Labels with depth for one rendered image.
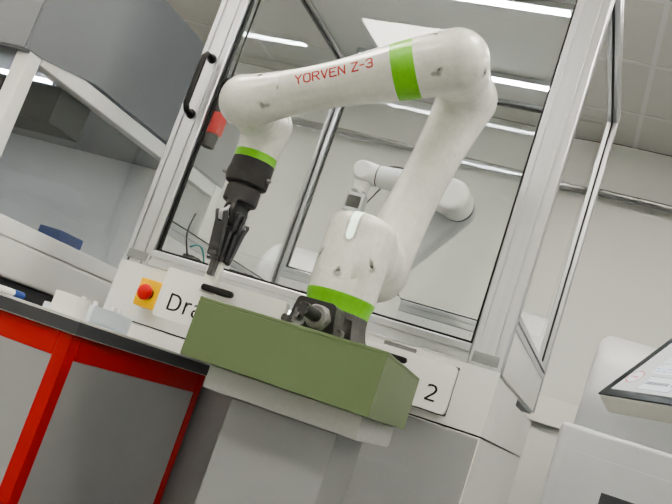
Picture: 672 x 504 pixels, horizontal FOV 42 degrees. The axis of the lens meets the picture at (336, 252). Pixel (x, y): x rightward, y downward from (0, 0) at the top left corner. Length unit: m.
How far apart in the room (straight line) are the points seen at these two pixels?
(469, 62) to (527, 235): 0.52
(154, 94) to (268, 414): 1.60
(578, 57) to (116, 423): 1.33
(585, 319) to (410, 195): 3.63
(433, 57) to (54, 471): 1.04
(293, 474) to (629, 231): 4.16
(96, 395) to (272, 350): 0.48
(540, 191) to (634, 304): 3.32
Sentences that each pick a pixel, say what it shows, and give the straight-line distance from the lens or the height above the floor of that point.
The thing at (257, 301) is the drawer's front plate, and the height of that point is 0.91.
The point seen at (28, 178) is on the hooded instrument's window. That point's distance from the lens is 2.53.
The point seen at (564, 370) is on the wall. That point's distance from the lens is 5.25.
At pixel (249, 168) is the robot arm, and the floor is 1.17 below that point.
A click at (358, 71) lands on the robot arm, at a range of 1.68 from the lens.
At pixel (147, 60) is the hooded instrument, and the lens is 2.83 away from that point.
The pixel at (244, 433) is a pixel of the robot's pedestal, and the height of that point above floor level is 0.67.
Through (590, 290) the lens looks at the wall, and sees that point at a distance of 5.33.
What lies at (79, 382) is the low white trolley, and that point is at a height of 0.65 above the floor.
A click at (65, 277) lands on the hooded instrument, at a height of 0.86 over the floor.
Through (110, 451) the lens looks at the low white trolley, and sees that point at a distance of 1.88.
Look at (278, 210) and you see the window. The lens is 2.20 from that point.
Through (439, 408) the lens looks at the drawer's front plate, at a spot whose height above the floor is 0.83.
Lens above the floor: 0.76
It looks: 10 degrees up
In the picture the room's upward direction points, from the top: 19 degrees clockwise
